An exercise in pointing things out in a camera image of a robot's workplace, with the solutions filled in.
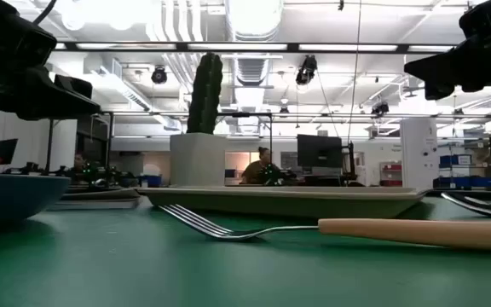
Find blue round plate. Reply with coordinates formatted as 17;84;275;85
0;172;72;230

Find spoon with wooden handle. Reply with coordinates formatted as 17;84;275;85
440;191;491;218

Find fork with wooden handle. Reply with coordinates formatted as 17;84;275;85
159;203;491;252

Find beige rectangular tray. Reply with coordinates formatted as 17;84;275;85
136;185;430;219

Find small black monitor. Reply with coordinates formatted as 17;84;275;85
0;138;20;165

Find person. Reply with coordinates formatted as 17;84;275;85
72;151;92;181
240;146;281;186

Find black ceiling spotlight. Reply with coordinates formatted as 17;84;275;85
294;54;318;86
370;101;390;117
150;65;169;85

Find white pillar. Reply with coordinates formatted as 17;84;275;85
400;118;440;191

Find black background robot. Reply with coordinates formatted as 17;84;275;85
4;160;138;189

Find book with brown cover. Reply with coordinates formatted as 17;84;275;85
47;187;142;211

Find red storage bins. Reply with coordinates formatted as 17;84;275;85
379;161;403;188

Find blue storage bin row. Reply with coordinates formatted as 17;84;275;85
432;176;491;189

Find black monitor stand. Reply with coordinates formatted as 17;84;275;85
341;142;358;185

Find black overhead light bar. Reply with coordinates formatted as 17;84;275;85
53;41;458;55

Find green cactus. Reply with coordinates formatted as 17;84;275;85
186;52;224;136

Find white plant pot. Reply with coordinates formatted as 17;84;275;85
169;132;228;188

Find green table mat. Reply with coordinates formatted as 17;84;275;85
0;194;491;307

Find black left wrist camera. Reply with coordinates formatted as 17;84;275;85
0;0;58;72

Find black camera cable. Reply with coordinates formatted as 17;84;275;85
32;0;59;25

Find black metal background frame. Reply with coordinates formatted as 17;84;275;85
44;111;274;172

